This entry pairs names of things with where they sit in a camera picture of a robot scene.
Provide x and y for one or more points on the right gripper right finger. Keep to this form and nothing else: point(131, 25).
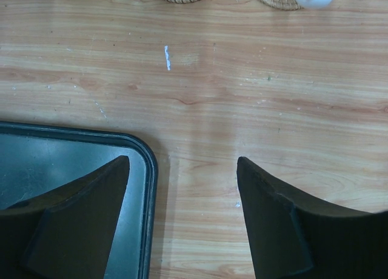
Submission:
point(293, 234)

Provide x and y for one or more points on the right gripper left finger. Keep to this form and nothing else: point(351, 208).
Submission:
point(66, 232)

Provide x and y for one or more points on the black plastic tray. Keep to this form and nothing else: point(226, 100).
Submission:
point(37, 158)

